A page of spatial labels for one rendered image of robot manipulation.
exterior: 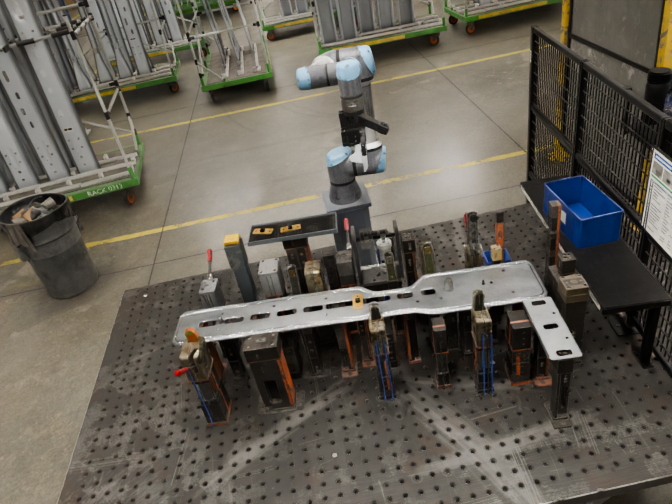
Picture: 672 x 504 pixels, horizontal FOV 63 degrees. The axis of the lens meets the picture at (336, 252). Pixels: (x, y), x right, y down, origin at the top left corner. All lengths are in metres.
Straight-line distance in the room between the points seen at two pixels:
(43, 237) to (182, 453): 2.56
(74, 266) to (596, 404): 3.68
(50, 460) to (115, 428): 1.15
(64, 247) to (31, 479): 1.73
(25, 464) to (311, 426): 1.94
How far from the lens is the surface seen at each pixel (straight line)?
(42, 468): 3.52
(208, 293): 2.24
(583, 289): 2.01
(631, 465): 2.01
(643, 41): 3.96
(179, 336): 2.17
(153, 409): 2.39
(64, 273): 4.59
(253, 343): 1.97
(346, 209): 2.46
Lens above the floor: 2.31
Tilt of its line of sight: 34 degrees down
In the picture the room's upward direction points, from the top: 12 degrees counter-clockwise
